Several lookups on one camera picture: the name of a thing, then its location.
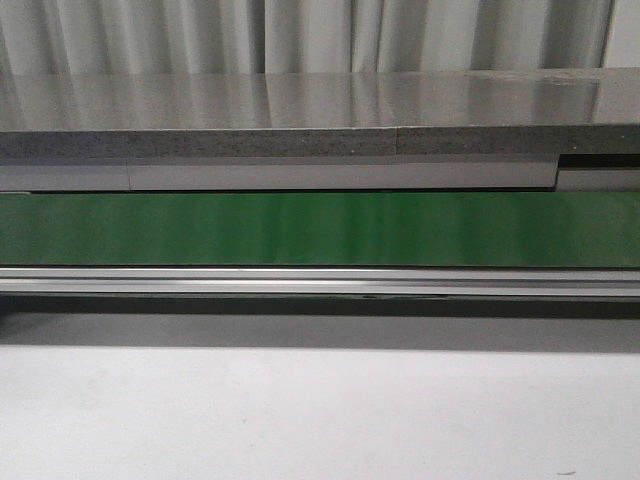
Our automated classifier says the aluminium conveyor front rail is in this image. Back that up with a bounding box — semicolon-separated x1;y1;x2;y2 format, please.
1;267;639;298

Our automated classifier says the grey-white pleated curtain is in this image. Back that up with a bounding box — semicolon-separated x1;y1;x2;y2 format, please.
1;1;639;75

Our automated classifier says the grey conveyor back rail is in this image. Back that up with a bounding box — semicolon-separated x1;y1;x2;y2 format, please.
1;154;639;192

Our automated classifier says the green conveyor belt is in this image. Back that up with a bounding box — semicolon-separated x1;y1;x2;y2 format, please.
1;192;639;269

